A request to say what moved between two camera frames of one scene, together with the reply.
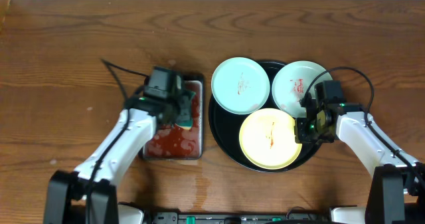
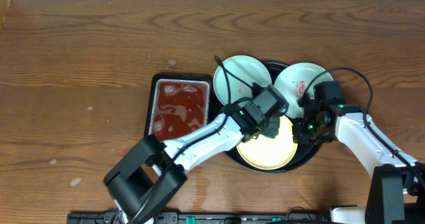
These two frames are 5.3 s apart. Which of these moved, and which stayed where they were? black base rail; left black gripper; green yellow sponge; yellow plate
Moved: green yellow sponge; left black gripper
Stayed: black base rail; yellow plate
